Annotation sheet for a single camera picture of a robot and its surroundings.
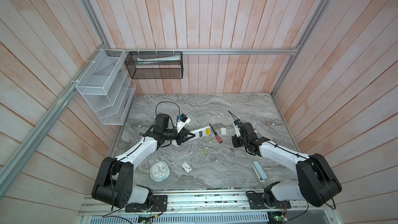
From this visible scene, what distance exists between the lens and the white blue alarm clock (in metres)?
0.81

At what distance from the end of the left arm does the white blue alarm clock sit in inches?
7.5

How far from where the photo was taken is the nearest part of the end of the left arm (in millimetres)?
651
